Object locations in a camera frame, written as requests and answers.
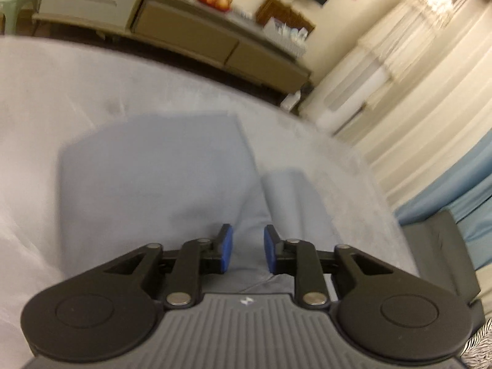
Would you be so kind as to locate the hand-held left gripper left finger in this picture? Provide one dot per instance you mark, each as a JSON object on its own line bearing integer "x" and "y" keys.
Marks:
{"x": 226, "y": 248}

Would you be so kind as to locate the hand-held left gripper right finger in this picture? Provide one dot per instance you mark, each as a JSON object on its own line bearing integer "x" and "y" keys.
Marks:
{"x": 269, "y": 248}

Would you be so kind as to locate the grey pants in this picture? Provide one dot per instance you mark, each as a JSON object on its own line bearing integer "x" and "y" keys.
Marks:
{"x": 153, "y": 169}

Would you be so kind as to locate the dark grey chair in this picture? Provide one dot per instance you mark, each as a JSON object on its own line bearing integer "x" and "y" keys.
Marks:
{"x": 434, "y": 246}

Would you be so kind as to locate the white tower air conditioner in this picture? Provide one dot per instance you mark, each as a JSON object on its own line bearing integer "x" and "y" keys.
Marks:
{"x": 346, "y": 96}

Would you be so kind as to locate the light blue cloth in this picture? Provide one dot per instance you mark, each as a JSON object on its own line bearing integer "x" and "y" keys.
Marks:
{"x": 461, "y": 184}

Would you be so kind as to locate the long grey sideboard cabinet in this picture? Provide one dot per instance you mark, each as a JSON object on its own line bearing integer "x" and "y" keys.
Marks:
{"x": 184, "y": 30}

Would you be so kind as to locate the white curtain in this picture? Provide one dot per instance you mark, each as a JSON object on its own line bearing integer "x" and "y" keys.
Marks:
{"x": 442, "y": 96}

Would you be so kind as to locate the black white striped cloth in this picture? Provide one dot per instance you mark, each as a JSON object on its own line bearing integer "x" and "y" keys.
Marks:
{"x": 478, "y": 348}

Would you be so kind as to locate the clear glass dish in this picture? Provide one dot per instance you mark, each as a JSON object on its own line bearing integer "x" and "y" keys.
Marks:
{"x": 243, "y": 12}

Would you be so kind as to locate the white lace cover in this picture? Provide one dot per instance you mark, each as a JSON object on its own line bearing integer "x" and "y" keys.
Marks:
{"x": 419, "y": 15}

